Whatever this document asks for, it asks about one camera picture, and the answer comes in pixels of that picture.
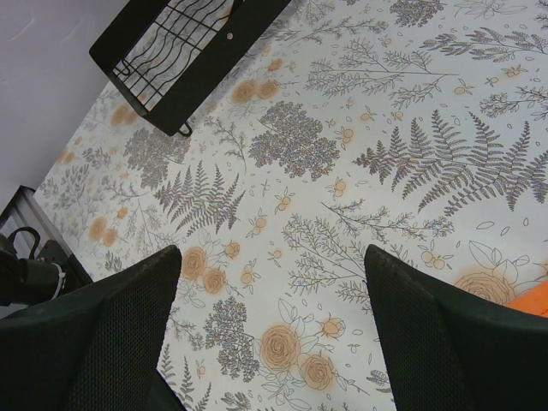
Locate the black wire dish rack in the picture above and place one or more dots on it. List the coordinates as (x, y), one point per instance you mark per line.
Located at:
(167, 57)

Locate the orange white cloth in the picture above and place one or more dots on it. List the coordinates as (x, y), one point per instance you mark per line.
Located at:
(534, 301)

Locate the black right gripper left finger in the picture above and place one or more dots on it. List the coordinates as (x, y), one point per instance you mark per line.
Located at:
(95, 348)

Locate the floral table mat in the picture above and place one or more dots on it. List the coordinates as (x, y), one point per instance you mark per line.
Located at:
(416, 126)

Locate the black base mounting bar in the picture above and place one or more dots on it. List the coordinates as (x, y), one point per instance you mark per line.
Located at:
(23, 210)

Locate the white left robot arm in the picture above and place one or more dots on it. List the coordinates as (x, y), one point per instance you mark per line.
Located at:
(28, 281)

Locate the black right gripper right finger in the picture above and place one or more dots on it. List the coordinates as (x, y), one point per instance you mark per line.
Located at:
(446, 349)

